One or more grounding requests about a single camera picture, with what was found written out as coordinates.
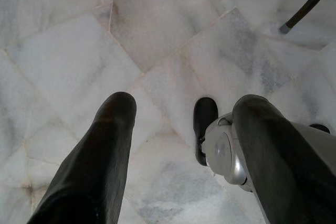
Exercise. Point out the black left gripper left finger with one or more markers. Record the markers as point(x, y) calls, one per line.
point(92, 171)

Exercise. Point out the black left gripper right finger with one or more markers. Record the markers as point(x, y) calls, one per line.
point(283, 176)

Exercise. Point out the black robot right foot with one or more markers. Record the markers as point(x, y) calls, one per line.
point(320, 128)

